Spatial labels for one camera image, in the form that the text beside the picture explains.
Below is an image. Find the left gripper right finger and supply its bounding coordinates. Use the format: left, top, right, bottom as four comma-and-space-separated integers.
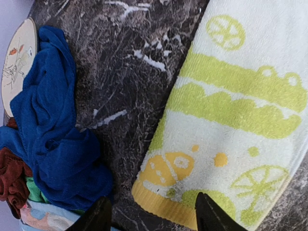
195, 192, 247, 231

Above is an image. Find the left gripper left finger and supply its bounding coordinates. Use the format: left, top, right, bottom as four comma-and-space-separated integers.
65, 197, 112, 231

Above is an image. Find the yellow green patterned towel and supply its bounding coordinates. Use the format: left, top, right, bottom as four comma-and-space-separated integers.
132, 0, 308, 231

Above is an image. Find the light blue crumpled towel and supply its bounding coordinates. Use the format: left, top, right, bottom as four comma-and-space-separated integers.
20, 200, 80, 231

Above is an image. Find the brown towel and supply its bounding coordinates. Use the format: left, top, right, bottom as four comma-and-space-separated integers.
0, 118, 33, 219

